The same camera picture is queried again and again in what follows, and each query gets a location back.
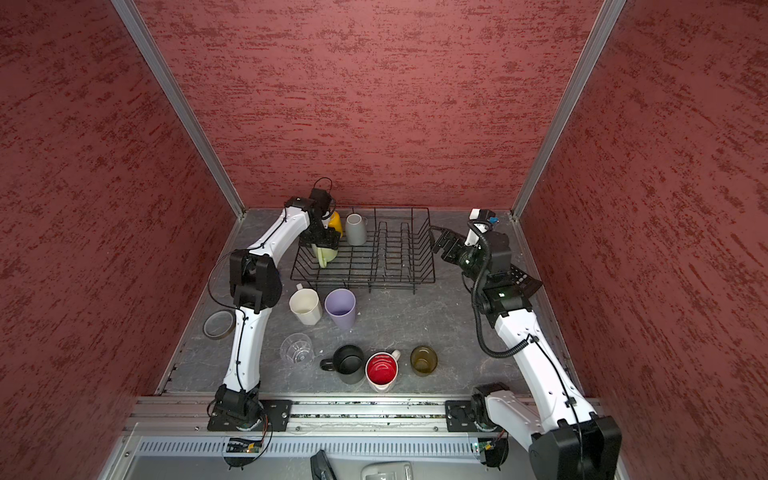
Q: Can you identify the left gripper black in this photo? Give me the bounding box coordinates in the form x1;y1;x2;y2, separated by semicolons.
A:
297;220;340;250

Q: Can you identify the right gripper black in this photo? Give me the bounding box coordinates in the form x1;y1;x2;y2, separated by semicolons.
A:
428;225;489;285

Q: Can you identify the yellow mug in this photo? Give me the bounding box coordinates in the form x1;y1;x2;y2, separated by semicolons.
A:
328;212;343;235

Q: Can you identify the pale green mug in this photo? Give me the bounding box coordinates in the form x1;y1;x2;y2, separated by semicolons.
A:
311;244;338;269

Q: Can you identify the grey white mug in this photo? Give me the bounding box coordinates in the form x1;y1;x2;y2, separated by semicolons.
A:
344;213;367;247

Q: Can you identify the lilac plastic cup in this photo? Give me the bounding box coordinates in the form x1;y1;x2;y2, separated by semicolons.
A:
324;288;357;330

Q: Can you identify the red inside white mug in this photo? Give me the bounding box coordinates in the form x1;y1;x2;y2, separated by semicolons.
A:
365;350;401;393

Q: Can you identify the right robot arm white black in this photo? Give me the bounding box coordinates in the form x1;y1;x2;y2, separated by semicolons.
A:
432;220;622;479

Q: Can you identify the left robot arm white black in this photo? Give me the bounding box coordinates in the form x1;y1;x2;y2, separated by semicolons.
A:
211;184;341;431

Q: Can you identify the cream white mug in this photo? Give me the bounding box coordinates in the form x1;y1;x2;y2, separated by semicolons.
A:
289;284;323;326

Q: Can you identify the black calculator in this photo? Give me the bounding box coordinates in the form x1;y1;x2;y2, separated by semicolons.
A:
509;264;543;298

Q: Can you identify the olive green glass cup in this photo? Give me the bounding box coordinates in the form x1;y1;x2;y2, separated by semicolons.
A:
410;345;438;377

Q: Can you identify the clear glass cup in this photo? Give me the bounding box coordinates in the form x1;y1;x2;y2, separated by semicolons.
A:
280;333;315;366

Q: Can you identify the black mug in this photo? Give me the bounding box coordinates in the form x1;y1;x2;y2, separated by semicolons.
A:
320;345;366;385

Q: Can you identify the tape roll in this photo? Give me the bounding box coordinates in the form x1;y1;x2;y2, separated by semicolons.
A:
202;309;236;340

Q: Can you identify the grey device at bottom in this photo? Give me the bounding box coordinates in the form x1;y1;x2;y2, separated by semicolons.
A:
361;461;414;480

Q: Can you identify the black object at bottom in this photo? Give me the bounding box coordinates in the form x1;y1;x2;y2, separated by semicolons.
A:
310;450;337;480

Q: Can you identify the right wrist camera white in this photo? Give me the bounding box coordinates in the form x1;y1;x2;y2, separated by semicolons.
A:
465;208;498;246

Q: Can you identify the black wire dish rack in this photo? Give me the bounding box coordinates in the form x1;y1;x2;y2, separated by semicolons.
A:
290;207;435;292

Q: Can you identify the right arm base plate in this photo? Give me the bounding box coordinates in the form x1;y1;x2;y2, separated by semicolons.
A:
444;396;530;433

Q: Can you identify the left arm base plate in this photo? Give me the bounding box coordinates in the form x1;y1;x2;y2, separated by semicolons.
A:
207;399;293;433

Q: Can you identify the aluminium rail frame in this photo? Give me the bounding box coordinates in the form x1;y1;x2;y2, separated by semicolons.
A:
102;392;532;479

